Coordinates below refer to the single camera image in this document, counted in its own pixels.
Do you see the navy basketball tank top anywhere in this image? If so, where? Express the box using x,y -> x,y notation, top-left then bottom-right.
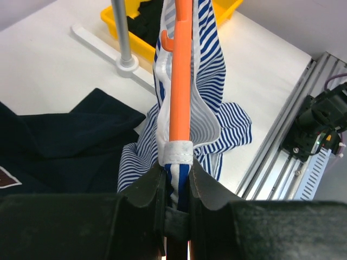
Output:
1,89 -> 145,196

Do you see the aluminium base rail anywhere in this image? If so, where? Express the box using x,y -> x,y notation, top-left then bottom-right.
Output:
235,53 -> 346,200

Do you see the orange plastic hanger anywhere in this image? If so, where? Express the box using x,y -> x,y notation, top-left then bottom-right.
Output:
161,0 -> 193,141

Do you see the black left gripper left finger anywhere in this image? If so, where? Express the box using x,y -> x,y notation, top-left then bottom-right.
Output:
1,164 -> 166,259

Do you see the black folded garment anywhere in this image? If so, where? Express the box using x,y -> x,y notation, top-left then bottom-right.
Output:
127,0 -> 163,48

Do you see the blue white striped tank top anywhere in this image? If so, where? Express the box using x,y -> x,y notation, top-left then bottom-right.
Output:
117,1 -> 252,211

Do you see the silver white clothes rack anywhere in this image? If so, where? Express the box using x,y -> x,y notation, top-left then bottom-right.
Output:
70,1 -> 155,94

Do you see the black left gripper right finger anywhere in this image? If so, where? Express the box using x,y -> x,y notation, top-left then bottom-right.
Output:
189,161 -> 346,259

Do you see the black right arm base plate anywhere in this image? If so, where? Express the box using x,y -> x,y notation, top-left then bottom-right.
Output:
280,83 -> 346,162

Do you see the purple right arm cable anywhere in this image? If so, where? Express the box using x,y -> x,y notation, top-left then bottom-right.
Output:
324,71 -> 347,90

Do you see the yellow plastic tray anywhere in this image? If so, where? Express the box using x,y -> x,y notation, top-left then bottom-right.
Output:
100,0 -> 243,62

